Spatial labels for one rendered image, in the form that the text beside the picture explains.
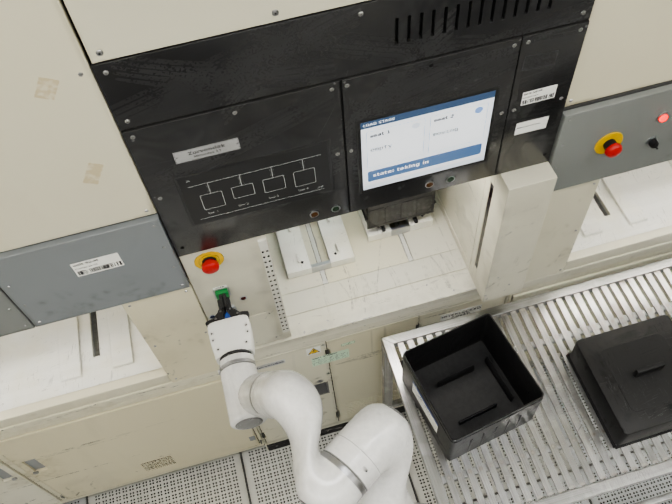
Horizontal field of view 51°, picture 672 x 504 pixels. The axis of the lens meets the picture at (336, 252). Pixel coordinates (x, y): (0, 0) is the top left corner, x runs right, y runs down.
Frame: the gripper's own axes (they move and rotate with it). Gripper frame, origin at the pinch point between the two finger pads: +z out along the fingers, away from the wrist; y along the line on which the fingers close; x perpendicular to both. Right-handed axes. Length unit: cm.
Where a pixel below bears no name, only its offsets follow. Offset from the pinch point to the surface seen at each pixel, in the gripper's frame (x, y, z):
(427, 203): -21, 63, 28
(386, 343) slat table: -44, 41, -2
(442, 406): -43, 50, -25
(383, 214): -20, 49, 28
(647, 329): -34, 111, -24
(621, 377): -34, 97, -35
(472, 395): -43, 59, -25
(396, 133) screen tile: 43, 44, 2
